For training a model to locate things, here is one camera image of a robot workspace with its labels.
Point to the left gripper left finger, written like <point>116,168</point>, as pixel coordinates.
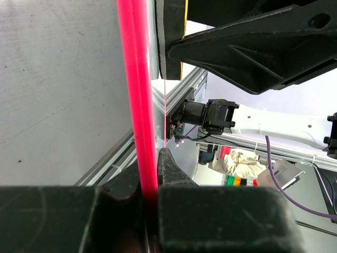
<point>106,218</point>

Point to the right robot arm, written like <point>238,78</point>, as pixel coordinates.
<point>317,132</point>

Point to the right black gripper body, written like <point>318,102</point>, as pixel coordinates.
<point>220,13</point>

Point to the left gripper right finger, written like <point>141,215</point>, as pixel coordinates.
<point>193,218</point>

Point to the crumpled beige cloth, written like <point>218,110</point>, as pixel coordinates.
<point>239,163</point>

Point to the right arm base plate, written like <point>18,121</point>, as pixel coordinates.
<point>174,113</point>

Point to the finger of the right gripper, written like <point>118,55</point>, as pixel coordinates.
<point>257,59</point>

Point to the aluminium frame rail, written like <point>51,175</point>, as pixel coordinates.
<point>191,140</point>

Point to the pink framed whiteboard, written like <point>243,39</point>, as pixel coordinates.
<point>76,76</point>

